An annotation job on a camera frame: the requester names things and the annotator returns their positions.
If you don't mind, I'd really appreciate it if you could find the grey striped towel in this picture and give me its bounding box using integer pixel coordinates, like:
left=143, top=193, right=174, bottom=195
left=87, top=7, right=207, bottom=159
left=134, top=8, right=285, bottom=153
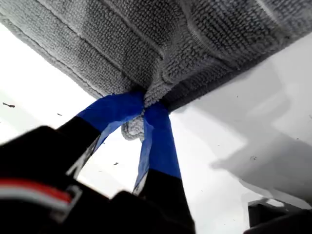
left=0, top=0, right=312, bottom=142

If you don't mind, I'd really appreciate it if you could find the red white gripper wire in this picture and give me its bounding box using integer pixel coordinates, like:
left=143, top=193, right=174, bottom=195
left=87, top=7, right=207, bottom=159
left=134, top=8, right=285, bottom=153
left=0, top=179, right=74, bottom=213

